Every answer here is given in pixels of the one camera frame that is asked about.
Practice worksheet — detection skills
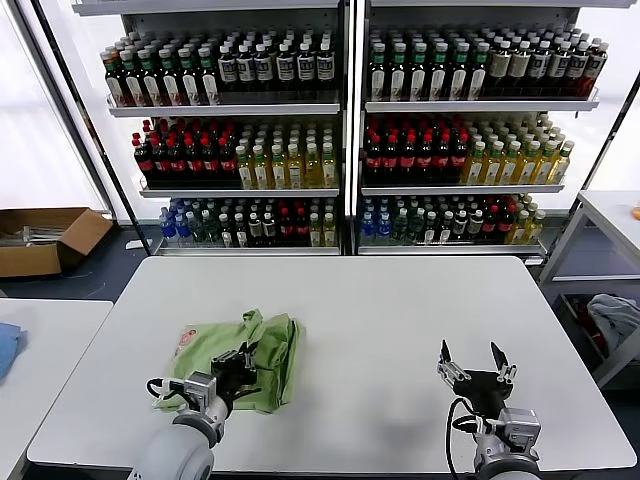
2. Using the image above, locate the dark bottle blue white label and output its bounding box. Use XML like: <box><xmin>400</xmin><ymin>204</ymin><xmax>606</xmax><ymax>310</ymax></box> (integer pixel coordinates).
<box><xmin>547</xmin><ymin>41</ymin><xmax>572</xmax><ymax>97</ymax></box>
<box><xmin>253</xmin><ymin>43</ymin><xmax>274</xmax><ymax>94</ymax></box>
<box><xmin>275</xmin><ymin>42</ymin><xmax>296</xmax><ymax>93</ymax></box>
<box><xmin>295</xmin><ymin>42</ymin><xmax>316</xmax><ymax>93</ymax></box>
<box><xmin>315</xmin><ymin>42</ymin><xmax>337</xmax><ymax>93</ymax></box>
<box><xmin>528</xmin><ymin>40</ymin><xmax>552</xmax><ymax>97</ymax></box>
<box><xmin>235</xmin><ymin>43</ymin><xmax>256</xmax><ymax>94</ymax></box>
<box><xmin>582</xmin><ymin>42</ymin><xmax>609</xmax><ymax>97</ymax></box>
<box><xmin>565</xmin><ymin>41</ymin><xmax>591</xmax><ymax>97</ymax></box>
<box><xmin>217</xmin><ymin>43</ymin><xmax>238</xmax><ymax>94</ymax></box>

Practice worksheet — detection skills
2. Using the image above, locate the light green polo shirt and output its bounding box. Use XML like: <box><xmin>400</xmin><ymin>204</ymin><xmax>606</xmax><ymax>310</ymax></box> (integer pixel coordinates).
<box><xmin>149</xmin><ymin>308</ymin><xmax>307</xmax><ymax>415</ymax></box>

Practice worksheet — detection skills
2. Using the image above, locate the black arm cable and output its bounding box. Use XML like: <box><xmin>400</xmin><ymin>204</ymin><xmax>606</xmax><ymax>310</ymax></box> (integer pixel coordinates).
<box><xmin>146</xmin><ymin>377</ymin><xmax>186</xmax><ymax>406</ymax></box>
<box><xmin>446</xmin><ymin>397</ymin><xmax>484</xmax><ymax>480</ymax></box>

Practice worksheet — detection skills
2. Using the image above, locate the red cap cola bottle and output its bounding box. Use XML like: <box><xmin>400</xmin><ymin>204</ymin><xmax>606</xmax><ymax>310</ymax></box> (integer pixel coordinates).
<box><xmin>399</xmin><ymin>133</ymin><xmax>419</xmax><ymax>184</ymax></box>
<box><xmin>166</xmin><ymin>135</ymin><xmax>187</xmax><ymax>187</ymax></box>
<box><xmin>449</xmin><ymin>131</ymin><xmax>471</xmax><ymax>184</ymax></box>
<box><xmin>433</xmin><ymin>132</ymin><xmax>454</xmax><ymax>184</ymax></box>
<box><xmin>200</xmin><ymin>135</ymin><xmax>221</xmax><ymax>187</ymax></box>
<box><xmin>277</xmin><ymin>208</ymin><xmax>295</xmax><ymax>248</ymax></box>
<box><xmin>497</xmin><ymin>204</ymin><xmax>515</xmax><ymax>244</ymax></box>
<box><xmin>149</xmin><ymin>135</ymin><xmax>171</xmax><ymax>187</ymax></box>
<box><xmin>481</xmin><ymin>205</ymin><xmax>499</xmax><ymax>244</ymax></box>
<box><xmin>183</xmin><ymin>135</ymin><xmax>204</xmax><ymax>187</ymax></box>
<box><xmin>132</xmin><ymin>137</ymin><xmax>155</xmax><ymax>187</ymax></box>
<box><xmin>382</xmin><ymin>133</ymin><xmax>401</xmax><ymax>184</ymax></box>
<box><xmin>416</xmin><ymin>133</ymin><xmax>436</xmax><ymax>184</ymax></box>
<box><xmin>217</xmin><ymin>135</ymin><xmax>238</xmax><ymax>187</ymax></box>
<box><xmin>293</xmin><ymin>208</ymin><xmax>310</xmax><ymax>248</ymax></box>
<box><xmin>364</xmin><ymin>133</ymin><xmax>384</xmax><ymax>184</ymax></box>

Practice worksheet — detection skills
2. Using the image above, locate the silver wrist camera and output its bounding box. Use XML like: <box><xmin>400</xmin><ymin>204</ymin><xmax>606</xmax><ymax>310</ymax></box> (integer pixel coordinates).
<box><xmin>494</xmin><ymin>407</ymin><xmax>541</xmax><ymax>454</ymax></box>
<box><xmin>183</xmin><ymin>377</ymin><xmax>217</xmax><ymax>414</ymax></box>

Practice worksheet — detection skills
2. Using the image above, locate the green cap tea bottle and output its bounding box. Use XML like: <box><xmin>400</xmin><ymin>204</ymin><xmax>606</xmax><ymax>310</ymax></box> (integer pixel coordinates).
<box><xmin>467</xmin><ymin>42</ymin><xmax>490</xmax><ymax>100</ymax></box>
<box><xmin>389</xmin><ymin>43</ymin><xmax>409</xmax><ymax>101</ymax></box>
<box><xmin>119</xmin><ymin>49</ymin><xmax>141</xmax><ymax>108</ymax></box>
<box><xmin>369</xmin><ymin>43</ymin><xmax>390</xmax><ymax>101</ymax></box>
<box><xmin>196</xmin><ymin>46</ymin><xmax>220</xmax><ymax>106</ymax></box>
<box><xmin>429</xmin><ymin>42</ymin><xmax>450</xmax><ymax>101</ymax></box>
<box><xmin>448</xmin><ymin>42</ymin><xmax>470</xmax><ymax>101</ymax></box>
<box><xmin>409</xmin><ymin>43</ymin><xmax>429</xmax><ymax>101</ymax></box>
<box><xmin>103</xmin><ymin>51</ymin><xmax>123</xmax><ymax>108</ymax></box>
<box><xmin>156</xmin><ymin>47</ymin><xmax>180</xmax><ymax>107</ymax></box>
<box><xmin>137</xmin><ymin>48</ymin><xmax>160</xmax><ymax>107</ymax></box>
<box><xmin>176</xmin><ymin>46</ymin><xmax>200</xmax><ymax>106</ymax></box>

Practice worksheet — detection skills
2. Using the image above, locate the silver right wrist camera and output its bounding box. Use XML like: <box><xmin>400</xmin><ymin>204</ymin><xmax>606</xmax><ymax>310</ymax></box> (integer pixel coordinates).
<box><xmin>494</xmin><ymin>407</ymin><xmax>541</xmax><ymax>454</ymax></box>

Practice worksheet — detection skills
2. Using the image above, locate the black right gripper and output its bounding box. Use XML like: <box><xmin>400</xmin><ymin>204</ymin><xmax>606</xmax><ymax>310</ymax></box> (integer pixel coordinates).
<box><xmin>436</xmin><ymin>339</ymin><xmax>519</xmax><ymax>415</ymax></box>

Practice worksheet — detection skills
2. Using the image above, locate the brown cardboard box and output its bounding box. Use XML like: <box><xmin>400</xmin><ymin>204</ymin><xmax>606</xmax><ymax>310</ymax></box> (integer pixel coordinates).
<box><xmin>0</xmin><ymin>207</ymin><xmax>115</xmax><ymax>279</ymax></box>

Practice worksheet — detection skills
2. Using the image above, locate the grey blue clothes pile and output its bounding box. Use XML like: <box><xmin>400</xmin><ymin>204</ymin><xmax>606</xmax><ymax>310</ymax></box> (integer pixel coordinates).
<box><xmin>585</xmin><ymin>293</ymin><xmax>640</xmax><ymax>359</ymax></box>

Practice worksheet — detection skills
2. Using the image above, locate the grey metal parts bundle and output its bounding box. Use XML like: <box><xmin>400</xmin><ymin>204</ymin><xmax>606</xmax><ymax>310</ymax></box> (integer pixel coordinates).
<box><xmin>0</xmin><ymin>224</ymin><xmax>69</xmax><ymax>249</ymax></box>

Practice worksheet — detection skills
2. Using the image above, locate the dark bottle beige label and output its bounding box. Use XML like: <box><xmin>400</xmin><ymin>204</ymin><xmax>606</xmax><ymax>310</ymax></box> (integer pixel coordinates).
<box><xmin>488</xmin><ymin>41</ymin><xmax>513</xmax><ymax>97</ymax></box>
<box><xmin>508</xmin><ymin>41</ymin><xmax>532</xmax><ymax>97</ymax></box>

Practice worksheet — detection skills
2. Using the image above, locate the black window frame post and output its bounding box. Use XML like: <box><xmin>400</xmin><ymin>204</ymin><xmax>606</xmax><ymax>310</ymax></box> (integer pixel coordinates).
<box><xmin>28</xmin><ymin>0</ymin><xmax>154</xmax><ymax>254</ymax></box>

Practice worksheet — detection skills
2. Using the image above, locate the grey frame side table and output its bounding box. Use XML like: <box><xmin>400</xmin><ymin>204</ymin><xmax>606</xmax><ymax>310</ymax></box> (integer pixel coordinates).
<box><xmin>537</xmin><ymin>189</ymin><xmax>640</xmax><ymax>389</ymax></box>

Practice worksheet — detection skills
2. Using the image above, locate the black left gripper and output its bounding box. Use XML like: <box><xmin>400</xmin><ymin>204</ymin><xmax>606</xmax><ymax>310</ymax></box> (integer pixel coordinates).
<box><xmin>211</xmin><ymin>341</ymin><xmax>260</xmax><ymax>399</ymax></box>

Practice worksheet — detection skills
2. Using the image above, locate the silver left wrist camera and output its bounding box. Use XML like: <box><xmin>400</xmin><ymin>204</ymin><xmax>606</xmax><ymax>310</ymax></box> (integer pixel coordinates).
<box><xmin>183</xmin><ymin>377</ymin><xmax>217</xmax><ymax>414</ymax></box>

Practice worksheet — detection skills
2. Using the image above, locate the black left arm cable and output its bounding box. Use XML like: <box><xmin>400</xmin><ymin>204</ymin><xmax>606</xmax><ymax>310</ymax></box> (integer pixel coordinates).
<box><xmin>146</xmin><ymin>377</ymin><xmax>186</xmax><ymax>406</ymax></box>

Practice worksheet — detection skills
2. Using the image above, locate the grey metal shelving unit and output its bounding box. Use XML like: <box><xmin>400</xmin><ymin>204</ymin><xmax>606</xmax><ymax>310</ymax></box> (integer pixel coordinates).
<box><xmin>72</xmin><ymin>0</ymin><xmax>357</xmax><ymax>257</ymax></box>
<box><xmin>352</xmin><ymin>0</ymin><xmax>601</xmax><ymax>259</ymax></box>

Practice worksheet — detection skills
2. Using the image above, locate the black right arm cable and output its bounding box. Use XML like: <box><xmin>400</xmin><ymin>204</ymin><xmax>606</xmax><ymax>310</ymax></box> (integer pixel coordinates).
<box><xmin>446</xmin><ymin>397</ymin><xmax>484</xmax><ymax>480</ymax></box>

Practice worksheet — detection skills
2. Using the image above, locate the blue folded cloth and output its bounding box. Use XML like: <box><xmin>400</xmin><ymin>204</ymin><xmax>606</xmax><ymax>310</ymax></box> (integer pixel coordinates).
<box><xmin>0</xmin><ymin>322</ymin><xmax>26</xmax><ymax>384</ymax></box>

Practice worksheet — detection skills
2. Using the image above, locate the red cloth item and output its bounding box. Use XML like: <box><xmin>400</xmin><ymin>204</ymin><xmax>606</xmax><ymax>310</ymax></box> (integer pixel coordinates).
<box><xmin>574</xmin><ymin>298</ymin><xmax>609</xmax><ymax>351</ymax></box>

